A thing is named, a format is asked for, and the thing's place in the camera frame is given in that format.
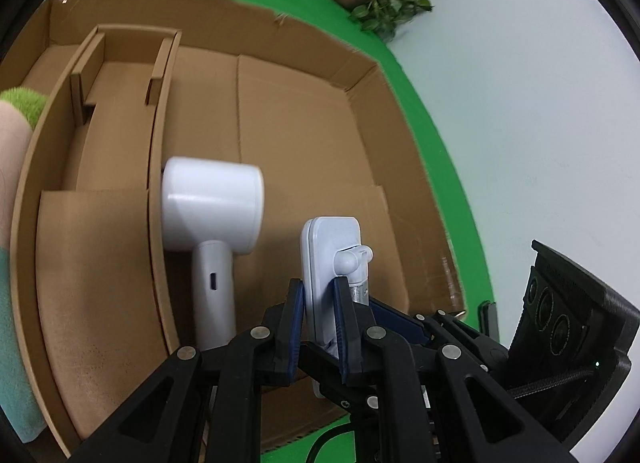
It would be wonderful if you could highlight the white plastic holder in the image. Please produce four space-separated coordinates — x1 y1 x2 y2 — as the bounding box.
300 216 375 400

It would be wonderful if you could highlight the white hair dryer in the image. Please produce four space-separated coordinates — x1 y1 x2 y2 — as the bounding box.
161 156 265 351

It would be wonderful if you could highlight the narrow cardboard insert tray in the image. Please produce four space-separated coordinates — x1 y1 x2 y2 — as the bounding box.
10 26 184 459

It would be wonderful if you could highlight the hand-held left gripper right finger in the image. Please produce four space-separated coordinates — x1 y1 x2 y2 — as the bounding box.
332 276 577 463

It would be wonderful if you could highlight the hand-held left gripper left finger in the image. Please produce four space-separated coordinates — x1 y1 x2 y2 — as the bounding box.
67 278 306 463

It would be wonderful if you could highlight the thin black cable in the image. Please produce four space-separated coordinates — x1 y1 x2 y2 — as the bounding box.
305 417 362 463

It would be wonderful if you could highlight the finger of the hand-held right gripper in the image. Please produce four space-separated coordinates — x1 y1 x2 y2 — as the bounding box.
368 299 507 380
299 342 381 413

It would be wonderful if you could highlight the large cardboard box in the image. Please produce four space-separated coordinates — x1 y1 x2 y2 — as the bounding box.
0 0 469 456

